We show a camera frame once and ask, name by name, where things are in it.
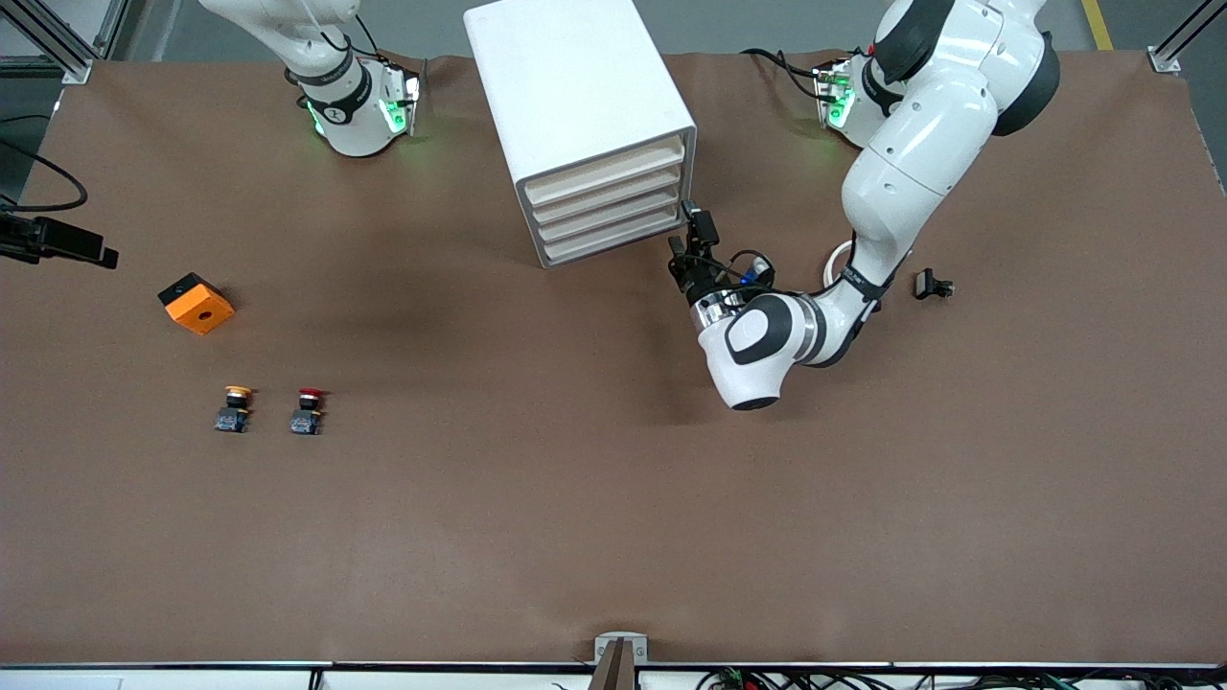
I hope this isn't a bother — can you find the black base power cable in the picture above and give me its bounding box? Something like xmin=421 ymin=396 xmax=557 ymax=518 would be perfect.
xmin=743 ymin=48 xmax=827 ymax=102
xmin=350 ymin=14 xmax=428 ymax=73

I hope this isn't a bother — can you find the white table front rail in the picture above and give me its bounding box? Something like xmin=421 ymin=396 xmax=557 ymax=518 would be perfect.
xmin=0 ymin=661 xmax=1227 ymax=690

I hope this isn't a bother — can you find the red push button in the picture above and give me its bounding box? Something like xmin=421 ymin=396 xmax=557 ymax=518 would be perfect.
xmin=290 ymin=387 xmax=329 ymax=436

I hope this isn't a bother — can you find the tangled cable bundle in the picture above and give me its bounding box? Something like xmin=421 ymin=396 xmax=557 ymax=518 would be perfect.
xmin=695 ymin=668 xmax=1227 ymax=690

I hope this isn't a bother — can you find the yellow push button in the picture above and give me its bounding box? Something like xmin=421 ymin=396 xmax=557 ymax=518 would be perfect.
xmin=214 ymin=385 xmax=255 ymax=434

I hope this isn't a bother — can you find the white semicircular pipe clamp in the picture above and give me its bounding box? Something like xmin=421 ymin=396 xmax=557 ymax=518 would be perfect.
xmin=822 ymin=240 xmax=856 ymax=293

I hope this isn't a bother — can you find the metal bracket with post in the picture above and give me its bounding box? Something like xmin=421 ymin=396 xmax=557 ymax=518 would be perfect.
xmin=587 ymin=632 xmax=650 ymax=690

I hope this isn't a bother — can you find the orange box with hole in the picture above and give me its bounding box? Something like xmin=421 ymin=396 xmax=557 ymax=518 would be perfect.
xmin=158 ymin=272 xmax=236 ymax=336

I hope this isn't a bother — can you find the aluminium frame profile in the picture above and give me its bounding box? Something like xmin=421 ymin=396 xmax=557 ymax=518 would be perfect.
xmin=0 ymin=0 xmax=130 ymax=85
xmin=1148 ymin=0 xmax=1227 ymax=75

